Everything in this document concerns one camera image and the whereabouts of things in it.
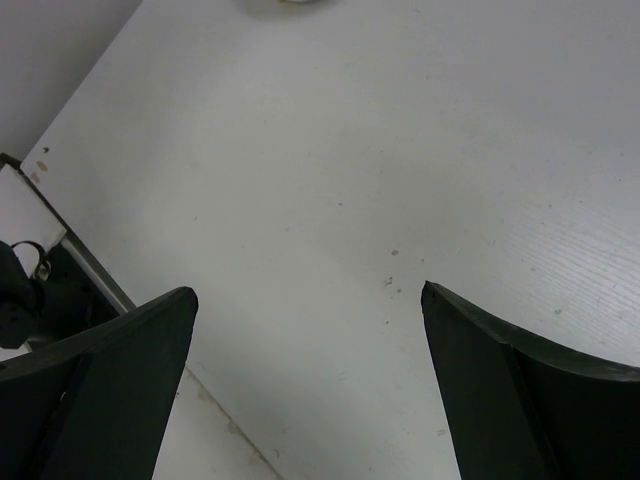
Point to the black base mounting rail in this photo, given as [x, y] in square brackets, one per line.
[79, 296]

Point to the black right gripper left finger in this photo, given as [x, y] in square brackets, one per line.
[96, 405]

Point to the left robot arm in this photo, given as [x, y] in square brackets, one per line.
[24, 308]

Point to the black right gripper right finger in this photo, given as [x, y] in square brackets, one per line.
[520, 406]

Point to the white round compartment container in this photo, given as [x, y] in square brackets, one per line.
[277, 7]

